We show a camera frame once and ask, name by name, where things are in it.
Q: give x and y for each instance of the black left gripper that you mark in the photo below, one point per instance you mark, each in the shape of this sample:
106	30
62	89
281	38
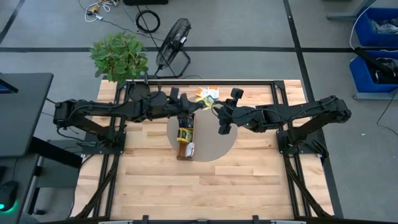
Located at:
186	105

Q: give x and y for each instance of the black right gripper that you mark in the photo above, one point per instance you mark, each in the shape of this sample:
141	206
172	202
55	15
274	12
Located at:
231	113

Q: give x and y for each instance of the green yellow tea bag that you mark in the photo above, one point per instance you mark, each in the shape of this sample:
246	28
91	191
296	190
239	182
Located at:
209	100
183	130
186	137

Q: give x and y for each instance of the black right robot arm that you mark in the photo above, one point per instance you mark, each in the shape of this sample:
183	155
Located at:
295	110

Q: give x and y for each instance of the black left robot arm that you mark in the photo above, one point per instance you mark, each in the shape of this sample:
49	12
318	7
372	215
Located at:
93	109

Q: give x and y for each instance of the brown wooden tea box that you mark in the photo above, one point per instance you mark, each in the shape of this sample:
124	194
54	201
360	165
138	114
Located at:
182	154

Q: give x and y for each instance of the round grey mat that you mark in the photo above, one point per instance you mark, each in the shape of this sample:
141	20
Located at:
211	143

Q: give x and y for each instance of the black floor fan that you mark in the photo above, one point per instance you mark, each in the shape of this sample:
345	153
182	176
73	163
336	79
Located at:
172	40

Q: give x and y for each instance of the green potted plant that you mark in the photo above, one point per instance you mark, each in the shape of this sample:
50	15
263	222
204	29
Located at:
118	56

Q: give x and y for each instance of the black box on floor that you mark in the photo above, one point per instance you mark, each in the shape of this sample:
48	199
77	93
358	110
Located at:
146	2

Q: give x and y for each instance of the black table clamp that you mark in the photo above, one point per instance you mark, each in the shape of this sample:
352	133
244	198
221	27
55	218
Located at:
145	218
256	218

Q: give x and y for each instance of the blue plastic bin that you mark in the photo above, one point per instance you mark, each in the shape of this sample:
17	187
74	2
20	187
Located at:
362	31
360	77

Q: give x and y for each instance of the grey cart base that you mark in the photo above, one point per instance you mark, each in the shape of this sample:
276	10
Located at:
373	96

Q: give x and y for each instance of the black equipment in bin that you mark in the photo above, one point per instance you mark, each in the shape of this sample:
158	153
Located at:
373	63

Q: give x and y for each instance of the black desk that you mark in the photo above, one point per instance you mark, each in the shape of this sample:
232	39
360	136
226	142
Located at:
25	118

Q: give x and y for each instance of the monitor with blue screen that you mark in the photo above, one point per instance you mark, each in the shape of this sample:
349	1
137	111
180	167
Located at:
6	88

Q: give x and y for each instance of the dark grey desk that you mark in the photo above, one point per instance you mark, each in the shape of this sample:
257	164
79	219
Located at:
15	169

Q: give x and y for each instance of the black computer mouse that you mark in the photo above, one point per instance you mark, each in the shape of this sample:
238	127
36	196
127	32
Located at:
7	194

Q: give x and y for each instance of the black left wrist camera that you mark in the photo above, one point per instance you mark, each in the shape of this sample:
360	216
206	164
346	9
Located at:
174	95

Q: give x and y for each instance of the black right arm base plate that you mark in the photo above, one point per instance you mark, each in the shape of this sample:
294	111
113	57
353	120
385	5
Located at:
298	152

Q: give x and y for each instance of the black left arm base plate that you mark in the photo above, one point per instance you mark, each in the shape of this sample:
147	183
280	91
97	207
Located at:
102	151

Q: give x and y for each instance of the black aluminium table frame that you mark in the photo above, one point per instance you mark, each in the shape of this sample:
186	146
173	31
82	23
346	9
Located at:
174	222

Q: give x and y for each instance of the silver aluminium bracket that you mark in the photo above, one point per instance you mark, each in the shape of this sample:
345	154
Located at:
287	222
115	222

